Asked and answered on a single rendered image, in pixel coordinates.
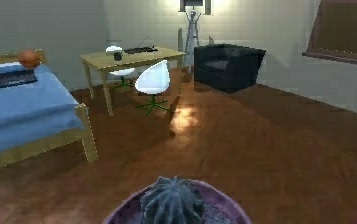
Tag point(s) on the black armchair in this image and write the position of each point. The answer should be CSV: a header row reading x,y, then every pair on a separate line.
x,y
226,68

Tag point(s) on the white swivel chair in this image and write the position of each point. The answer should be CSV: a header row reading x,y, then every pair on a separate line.
x,y
153,81
122,74

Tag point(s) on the light wooden desk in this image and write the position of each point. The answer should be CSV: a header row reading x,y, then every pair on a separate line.
x,y
132,60

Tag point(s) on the tripod floor lamp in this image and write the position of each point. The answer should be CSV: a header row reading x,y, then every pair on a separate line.
x,y
193,31

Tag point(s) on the black mug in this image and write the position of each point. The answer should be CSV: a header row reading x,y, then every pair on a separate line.
x,y
118,56

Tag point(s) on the cactus in purple pot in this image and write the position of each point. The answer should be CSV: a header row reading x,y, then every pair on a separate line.
x,y
176,205

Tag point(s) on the wooden bed with blue cover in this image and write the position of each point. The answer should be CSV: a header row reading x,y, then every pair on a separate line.
x,y
26,103

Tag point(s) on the orange basketball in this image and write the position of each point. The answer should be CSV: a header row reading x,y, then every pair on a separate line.
x,y
29,59

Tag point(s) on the dark laptop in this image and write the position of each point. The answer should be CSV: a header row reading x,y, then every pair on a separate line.
x,y
14,78

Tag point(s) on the dark framed window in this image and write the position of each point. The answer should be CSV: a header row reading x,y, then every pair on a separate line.
x,y
342,31

